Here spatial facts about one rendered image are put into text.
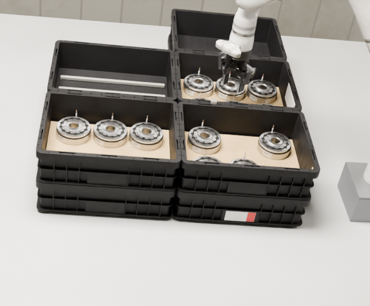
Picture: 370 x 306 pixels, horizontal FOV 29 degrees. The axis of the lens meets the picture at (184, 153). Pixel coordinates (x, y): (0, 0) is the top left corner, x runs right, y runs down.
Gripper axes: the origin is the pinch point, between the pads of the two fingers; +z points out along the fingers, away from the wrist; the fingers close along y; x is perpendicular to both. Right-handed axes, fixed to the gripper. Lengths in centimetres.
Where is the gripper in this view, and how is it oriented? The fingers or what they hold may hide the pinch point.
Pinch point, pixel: (232, 84)
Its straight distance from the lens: 230.2
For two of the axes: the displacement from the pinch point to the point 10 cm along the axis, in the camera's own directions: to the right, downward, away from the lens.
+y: -7.3, -5.0, 4.8
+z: -1.2, 7.7, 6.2
